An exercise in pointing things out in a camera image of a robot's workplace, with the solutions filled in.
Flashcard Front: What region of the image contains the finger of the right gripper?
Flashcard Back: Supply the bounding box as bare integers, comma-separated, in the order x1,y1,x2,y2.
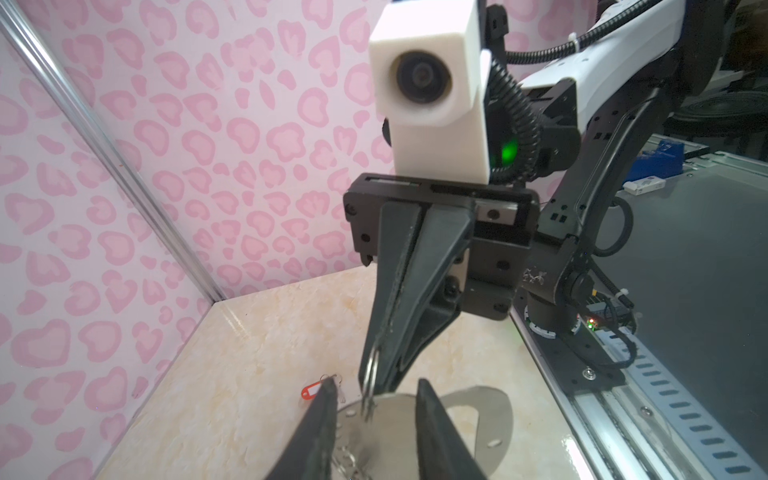
358,201,421,390
374,204,475,393

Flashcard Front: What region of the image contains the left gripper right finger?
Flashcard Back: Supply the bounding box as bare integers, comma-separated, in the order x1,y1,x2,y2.
415,379,486,480

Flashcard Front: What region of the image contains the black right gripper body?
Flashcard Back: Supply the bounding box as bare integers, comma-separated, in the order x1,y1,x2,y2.
343,173,540,320

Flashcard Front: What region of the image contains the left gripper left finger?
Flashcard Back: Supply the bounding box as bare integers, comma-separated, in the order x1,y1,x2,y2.
266,379,338,480

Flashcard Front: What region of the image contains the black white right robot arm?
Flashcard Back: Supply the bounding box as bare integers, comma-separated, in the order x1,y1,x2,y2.
343,1,731,396

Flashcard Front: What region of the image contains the key with red tag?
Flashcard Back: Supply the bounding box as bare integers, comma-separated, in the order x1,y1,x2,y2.
300,374,346,404

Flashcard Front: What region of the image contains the blue tape dispenser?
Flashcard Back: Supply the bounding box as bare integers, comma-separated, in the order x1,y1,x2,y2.
625,140,685,182

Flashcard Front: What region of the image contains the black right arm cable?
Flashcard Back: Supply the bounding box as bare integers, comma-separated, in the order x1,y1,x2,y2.
482,0,667,186

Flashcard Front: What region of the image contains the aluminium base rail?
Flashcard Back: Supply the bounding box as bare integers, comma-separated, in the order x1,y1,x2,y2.
511,295,767,479

